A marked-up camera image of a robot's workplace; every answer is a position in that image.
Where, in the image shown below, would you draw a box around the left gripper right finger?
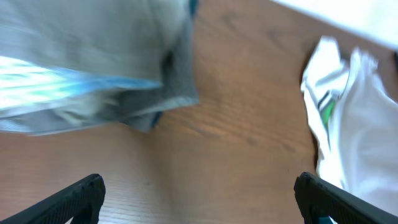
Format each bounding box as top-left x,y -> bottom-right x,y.
294,172 -> 397,224

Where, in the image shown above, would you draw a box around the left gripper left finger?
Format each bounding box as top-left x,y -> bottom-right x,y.
1,174 -> 106,224

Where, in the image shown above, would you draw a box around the white t-shirt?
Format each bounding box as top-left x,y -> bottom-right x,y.
300,36 -> 397,215

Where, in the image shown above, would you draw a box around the grey folded trousers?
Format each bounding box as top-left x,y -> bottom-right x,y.
1,21 -> 198,135

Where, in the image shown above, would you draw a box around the light blue folded garment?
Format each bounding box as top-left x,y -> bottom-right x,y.
1,56 -> 161,110

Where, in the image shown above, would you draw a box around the khaki folded trousers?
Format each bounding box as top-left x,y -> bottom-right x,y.
1,0 -> 189,81

